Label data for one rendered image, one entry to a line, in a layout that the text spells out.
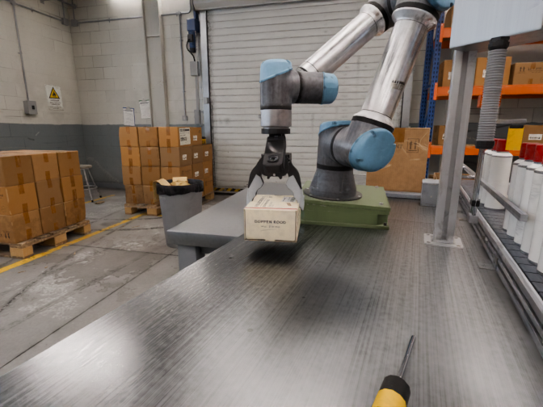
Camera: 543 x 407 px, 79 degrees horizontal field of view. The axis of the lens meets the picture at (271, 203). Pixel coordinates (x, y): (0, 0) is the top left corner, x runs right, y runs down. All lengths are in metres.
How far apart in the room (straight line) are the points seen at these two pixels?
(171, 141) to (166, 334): 3.91
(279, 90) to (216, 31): 5.11
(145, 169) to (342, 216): 3.80
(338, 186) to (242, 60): 4.74
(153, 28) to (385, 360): 6.30
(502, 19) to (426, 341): 0.61
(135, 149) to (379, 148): 3.98
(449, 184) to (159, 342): 0.73
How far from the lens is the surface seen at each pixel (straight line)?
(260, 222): 0.76
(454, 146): 0.92
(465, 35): 0.87
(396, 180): 1.53
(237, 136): 5.57
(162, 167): 4.44
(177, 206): 3.14
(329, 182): 1.02
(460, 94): 0.92
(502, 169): 1.15
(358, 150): 0.88
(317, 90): 0.83
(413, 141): 1.51
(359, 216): 1.00
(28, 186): 3.65
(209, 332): 0.51
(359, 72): 5.30
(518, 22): 0.83
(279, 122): 0.79
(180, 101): 6.16
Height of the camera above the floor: 1.11
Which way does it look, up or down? 13 degrees down
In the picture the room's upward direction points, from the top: straight up
